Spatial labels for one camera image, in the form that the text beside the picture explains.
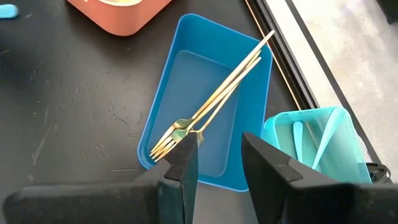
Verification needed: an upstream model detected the teal plastic bin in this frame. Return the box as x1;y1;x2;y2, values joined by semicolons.
261;106;373;184

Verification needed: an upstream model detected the gold fork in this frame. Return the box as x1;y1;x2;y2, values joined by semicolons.
189;57;262;147
152;49;262;162

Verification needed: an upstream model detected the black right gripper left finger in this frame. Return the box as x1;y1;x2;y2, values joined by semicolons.
2;132;199;224

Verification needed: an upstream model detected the gold fork tines edge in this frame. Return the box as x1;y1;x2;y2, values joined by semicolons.
149;29;276;157

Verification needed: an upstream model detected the teal plastic fork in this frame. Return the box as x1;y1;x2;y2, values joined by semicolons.
0;4;19;19
312;107;346;170

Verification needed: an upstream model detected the blue plastic bin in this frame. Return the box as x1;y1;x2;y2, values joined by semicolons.
137;13;274;193

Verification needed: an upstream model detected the black round foot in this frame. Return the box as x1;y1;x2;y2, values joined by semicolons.
366;162;392;184

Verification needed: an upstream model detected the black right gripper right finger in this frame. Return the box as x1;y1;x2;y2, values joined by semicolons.
241;132;398;224

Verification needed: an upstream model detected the black table frame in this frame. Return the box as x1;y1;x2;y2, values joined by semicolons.
245;0;382;162

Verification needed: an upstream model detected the orange plastic bin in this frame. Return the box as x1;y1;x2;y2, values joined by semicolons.
67;0;173;37

